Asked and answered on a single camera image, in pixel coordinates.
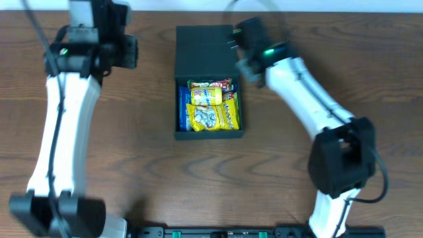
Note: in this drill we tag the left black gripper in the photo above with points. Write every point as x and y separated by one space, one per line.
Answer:
108 16

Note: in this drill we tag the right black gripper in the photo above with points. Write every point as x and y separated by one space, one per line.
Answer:
248 30

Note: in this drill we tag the dark green box with lid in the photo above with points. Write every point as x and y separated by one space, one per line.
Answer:
205 53

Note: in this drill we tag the red KitKat bar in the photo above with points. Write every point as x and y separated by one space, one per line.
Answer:
224 85

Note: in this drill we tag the Haribo gummy candy bag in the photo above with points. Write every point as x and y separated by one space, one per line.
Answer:
228 95

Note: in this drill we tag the yellow Mentos gum bottle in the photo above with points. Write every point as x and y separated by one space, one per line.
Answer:
206 96

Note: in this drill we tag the blue Oreo cookie pack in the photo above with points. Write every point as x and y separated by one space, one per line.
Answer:
184 97

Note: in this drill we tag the yellow seed snack bag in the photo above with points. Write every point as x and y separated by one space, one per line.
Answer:
214 118

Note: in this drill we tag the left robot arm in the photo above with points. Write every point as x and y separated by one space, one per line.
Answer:
81 55

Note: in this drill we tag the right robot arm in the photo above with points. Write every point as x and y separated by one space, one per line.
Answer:
341 159

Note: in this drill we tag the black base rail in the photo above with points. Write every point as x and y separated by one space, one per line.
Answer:
285 231

